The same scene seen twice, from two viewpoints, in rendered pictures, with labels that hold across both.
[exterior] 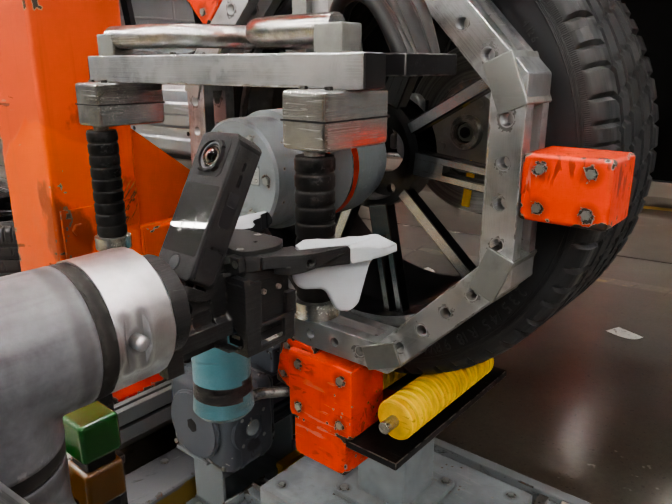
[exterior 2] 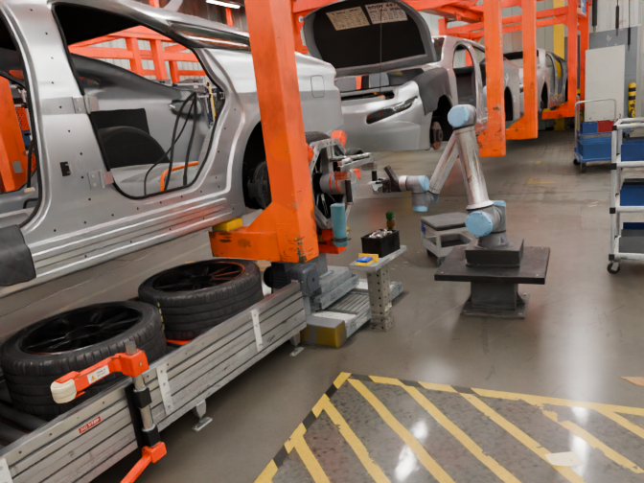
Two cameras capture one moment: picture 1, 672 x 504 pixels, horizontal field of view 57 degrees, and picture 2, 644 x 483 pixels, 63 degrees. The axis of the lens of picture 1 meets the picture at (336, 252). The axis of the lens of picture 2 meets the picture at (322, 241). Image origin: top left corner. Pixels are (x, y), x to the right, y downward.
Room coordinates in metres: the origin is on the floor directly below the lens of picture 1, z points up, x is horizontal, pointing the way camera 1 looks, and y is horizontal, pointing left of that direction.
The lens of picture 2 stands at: (1.23, 3.29, 1.32)
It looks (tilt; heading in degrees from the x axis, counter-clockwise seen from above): 14 degrees down; 264
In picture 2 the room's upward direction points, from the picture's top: 7 degrees counter-clockwise
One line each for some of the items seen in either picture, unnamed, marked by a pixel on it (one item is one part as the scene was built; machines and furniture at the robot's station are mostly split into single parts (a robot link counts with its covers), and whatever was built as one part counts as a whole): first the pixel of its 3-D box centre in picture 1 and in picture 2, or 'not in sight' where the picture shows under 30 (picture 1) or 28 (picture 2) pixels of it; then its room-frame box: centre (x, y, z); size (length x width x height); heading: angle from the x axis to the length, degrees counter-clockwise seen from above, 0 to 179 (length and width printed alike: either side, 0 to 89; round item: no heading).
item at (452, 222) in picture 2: not in sight; (448, 239); (-0.19, -0.71, 0.17); 0.43 x 0.36 x 0.34; 91
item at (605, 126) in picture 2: not in sight; (603, 117); (-5.73, -6.85, 0.48); 1.00 x 0.61 x 0.96; 153
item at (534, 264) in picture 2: not in sight; (494, 283); (-0.09, 0.35, 0.15); 0.60 x 0.60 x 0.30; 58
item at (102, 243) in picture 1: (107, 186); (348, 191); (0.75, 0.28, 0.83); 0.04 x 0.04 x 0.16
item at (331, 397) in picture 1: (351, 392); (330, 239); (0.85, -0.02, 0.48); 0.16 x 0.12 x 0.17; 141
